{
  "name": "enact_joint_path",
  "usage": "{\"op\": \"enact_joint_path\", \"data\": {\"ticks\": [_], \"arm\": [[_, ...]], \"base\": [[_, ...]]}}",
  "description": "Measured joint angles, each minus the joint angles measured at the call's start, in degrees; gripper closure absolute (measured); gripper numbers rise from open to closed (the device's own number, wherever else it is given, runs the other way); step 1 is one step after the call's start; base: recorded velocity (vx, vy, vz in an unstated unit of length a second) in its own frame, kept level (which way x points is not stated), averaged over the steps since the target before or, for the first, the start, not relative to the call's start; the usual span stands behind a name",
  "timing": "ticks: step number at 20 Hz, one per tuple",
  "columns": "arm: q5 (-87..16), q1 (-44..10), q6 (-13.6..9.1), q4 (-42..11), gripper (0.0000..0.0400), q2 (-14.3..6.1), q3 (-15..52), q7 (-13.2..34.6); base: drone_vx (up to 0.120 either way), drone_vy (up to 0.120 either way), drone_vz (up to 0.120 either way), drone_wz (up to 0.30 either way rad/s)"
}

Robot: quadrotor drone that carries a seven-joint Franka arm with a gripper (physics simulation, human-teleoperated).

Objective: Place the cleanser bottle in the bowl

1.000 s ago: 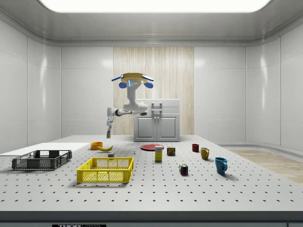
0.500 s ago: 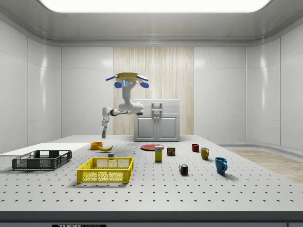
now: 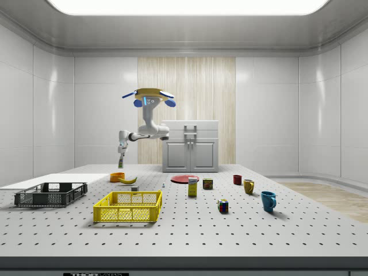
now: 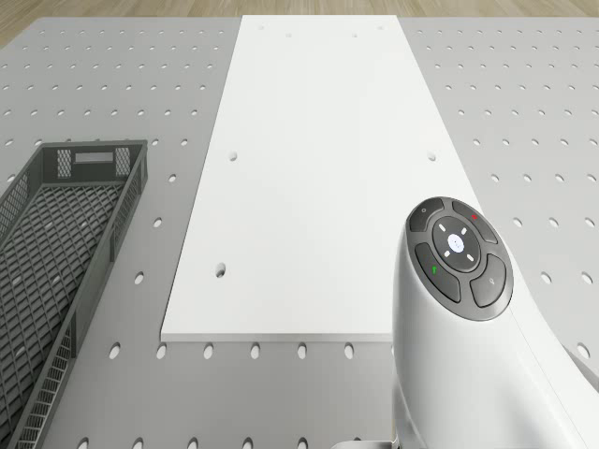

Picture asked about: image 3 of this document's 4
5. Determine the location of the white board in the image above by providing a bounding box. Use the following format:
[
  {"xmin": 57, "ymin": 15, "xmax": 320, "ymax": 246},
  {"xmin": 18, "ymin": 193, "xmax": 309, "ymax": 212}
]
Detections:
[{"xmin": 0, "ymin": 172, "xmax": 112, "ymax": 191}]

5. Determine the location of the yellow box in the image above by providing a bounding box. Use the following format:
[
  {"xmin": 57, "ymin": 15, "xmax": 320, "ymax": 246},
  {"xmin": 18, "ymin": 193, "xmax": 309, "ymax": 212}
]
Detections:
[{"xmin": 187, "ymin": 177, "xmax": 200, "ymax": 198}]

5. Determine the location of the red plate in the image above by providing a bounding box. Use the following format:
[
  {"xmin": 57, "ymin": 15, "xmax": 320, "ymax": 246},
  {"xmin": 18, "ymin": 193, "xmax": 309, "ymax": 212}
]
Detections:
[{"xmin": 170, "ymin": 174, "xmax": 200, "ymax": 185}]

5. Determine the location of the blue mug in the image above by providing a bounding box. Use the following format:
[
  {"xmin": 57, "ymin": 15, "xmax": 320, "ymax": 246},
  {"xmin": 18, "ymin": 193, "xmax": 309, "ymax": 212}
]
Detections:
[{"xmin": 260, "ymin": 191, "xmax": 278, "ymax": 213}]

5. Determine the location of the dark grey basket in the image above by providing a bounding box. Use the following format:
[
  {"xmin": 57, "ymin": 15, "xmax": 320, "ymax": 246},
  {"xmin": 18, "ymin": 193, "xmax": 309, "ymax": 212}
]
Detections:
[{"xmin": 14, "ymin": 182, "xmax": 89, "ymax": 208}]

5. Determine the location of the yellow basket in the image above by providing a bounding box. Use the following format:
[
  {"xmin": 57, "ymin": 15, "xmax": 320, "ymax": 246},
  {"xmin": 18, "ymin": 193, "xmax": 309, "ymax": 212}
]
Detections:
[{"xmin": 93, "ymin": 190, "xmax": 163, "ymax": 224}]

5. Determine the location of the white cabinet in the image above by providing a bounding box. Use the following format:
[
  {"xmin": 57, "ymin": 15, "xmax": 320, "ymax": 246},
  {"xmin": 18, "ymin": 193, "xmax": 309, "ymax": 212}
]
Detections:
[{"xmin": 161, "ymin": 120, "xmax": 220, "ymax": 174}]

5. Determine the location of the yellow mug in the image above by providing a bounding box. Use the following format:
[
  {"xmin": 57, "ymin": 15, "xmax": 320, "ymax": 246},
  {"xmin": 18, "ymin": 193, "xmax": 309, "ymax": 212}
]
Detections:
[{"xmin": 243, "ymin": 178, "xmax": 256, "ymax": 196}]

